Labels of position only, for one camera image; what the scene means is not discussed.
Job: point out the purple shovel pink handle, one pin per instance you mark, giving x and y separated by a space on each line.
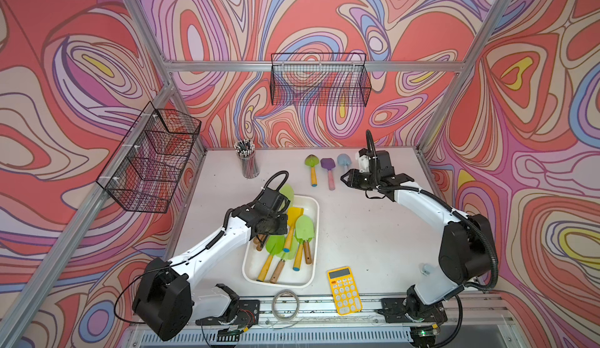
329 165

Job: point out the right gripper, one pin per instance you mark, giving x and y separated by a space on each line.
353 174

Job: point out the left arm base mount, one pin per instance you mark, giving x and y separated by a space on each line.
234 313

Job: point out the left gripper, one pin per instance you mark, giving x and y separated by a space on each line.
283 227

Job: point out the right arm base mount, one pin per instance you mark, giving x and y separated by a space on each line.
400 310

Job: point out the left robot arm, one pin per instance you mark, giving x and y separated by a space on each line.
166 299

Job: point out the yellow calculator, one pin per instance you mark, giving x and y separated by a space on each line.
346 296

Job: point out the white storage tray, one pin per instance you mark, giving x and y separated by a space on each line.
281 273

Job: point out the black wire basket back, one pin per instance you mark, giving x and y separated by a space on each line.
319 79

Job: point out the green shovel yellow handle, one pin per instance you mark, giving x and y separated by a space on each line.
311 162

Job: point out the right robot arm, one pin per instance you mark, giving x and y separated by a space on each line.
467 255

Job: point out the green shovel wooden handle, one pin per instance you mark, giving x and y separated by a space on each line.
288 192

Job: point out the black wire basket left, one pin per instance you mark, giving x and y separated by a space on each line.
156 149

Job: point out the metal pen cup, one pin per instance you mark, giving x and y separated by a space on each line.
246 153

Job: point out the light blue shovel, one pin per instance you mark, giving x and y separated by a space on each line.
344 161

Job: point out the green shovel blue-tip handle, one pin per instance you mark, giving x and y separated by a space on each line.
304 233

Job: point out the black wire basket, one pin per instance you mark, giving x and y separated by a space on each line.
156 149
319 79

